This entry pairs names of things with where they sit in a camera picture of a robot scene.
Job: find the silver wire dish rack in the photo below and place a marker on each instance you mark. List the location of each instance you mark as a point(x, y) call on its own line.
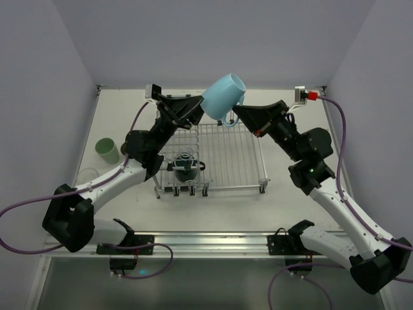
point(233, 158)

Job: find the clear plastic tumbler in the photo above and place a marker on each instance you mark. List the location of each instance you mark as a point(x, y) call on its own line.
point(86, 175)

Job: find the white and wood steel cup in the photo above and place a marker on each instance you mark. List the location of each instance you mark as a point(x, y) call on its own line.
point(123, 149)

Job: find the aluminium front rail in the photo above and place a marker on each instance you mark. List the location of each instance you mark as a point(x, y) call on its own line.
point(211, 245)

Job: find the mint green plastic cup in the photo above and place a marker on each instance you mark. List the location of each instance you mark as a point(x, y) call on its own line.
point(107, 151)

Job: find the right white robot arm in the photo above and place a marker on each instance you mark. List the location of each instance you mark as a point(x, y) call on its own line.
point(372, 255)

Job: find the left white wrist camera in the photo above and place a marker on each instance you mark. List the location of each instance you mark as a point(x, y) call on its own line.
point(152, 93)

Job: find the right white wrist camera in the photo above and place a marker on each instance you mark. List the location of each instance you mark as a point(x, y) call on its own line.
point(301, 96)

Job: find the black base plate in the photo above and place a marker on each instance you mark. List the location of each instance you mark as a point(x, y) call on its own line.
point(279, 243)
point(131, 241)

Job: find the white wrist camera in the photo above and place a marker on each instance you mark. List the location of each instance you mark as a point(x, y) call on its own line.
point(152, 93)
point(301, 96)

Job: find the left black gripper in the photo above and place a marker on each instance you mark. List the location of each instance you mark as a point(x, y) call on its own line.
point(171, 112)

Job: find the dark green glossy mug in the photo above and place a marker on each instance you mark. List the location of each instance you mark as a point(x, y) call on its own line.
point(187, 169)

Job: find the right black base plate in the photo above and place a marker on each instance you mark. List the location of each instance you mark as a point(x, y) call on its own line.
point(279, 243)

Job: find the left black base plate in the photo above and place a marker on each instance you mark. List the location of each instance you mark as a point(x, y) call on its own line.
point(131, 241)

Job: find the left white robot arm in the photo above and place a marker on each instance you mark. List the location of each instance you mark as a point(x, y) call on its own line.
point(70, 215)

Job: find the light blue ceramic mug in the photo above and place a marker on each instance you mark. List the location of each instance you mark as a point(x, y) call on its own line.
point(222, 96)

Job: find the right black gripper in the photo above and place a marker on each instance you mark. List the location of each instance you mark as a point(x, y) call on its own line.
point(271, 120)

